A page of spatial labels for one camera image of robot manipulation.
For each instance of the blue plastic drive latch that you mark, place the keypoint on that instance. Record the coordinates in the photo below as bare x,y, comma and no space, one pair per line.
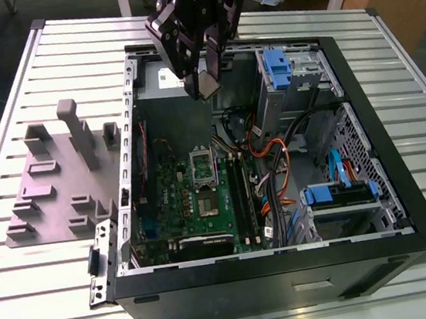
277,70

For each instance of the green motherboard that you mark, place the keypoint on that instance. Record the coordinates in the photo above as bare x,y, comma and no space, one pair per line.
172,211

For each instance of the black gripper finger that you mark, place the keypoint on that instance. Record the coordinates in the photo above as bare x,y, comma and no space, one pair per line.
171,44
233,9

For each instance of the grey metal drive cage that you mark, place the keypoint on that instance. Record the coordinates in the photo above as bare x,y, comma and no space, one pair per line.
272,105

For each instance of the grey power supply unit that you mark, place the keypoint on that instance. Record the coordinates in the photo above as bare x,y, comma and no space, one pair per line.
177,125

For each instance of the grey metal disk bay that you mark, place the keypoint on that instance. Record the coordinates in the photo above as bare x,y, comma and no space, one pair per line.
343,209

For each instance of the hard disk in blue carrier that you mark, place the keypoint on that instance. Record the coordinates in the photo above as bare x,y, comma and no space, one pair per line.
347,194

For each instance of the CPU socket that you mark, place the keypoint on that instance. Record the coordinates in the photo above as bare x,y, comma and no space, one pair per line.
208,206

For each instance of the grey plastic parts rack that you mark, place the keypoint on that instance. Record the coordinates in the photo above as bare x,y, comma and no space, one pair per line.
64,185

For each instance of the black open PC case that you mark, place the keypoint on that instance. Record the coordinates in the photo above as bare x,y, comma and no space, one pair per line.
252,291

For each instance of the black RAM slot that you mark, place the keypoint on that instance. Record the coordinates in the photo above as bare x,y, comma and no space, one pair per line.
240,199
236,199
245,198

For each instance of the black graphics card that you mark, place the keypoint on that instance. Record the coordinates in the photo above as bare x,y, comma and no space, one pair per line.
208,243

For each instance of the green RAM stick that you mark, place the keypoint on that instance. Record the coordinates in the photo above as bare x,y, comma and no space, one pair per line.
250,197

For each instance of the silver CPU green edge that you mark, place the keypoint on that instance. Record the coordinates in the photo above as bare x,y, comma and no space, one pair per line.
209,86

